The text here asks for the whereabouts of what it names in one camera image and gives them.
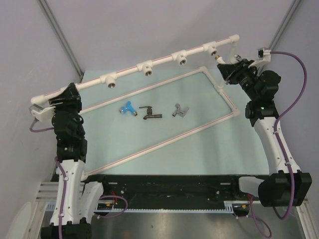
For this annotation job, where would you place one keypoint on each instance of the white faucet blue cap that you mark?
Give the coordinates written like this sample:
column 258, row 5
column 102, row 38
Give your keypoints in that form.
column 230, row 60

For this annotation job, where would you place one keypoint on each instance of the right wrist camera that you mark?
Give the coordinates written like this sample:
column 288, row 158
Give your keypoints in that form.
column 264, row 56

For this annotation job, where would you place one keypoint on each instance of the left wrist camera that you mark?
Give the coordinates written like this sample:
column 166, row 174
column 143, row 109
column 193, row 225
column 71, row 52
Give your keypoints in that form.
column 42, row 114

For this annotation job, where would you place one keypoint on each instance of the chrome metal faucet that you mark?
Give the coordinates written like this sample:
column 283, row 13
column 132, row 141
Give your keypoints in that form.
column 179, row 111

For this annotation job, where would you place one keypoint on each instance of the white PVC pipe frame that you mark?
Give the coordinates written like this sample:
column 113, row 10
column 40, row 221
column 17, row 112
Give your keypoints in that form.
column 147, row 68

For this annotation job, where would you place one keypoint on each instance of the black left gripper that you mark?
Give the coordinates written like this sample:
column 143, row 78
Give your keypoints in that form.
column 71, row 95

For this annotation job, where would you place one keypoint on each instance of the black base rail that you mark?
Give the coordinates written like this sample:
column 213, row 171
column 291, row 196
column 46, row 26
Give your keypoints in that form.
column 216, row 187

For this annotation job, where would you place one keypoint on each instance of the dark bronze faucet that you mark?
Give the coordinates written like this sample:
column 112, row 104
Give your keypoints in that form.
column 150, row 114

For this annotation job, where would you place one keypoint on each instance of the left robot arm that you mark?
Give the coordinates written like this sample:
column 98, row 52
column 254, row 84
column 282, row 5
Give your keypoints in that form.
column 74, row 209

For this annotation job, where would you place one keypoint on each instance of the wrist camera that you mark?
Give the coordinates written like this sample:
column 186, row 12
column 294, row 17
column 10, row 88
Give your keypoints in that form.
column 42, row 114
column 264, row 56

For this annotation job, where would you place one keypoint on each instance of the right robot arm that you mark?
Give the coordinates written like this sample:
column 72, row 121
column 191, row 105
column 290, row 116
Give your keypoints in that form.
column 286, row 183

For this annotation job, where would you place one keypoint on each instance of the blue plastic faucet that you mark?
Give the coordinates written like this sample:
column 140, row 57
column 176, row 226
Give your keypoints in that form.
column 128, row 108

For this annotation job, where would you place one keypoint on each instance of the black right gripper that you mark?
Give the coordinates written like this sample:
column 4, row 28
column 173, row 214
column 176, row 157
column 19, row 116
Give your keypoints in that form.
column 226, row 70

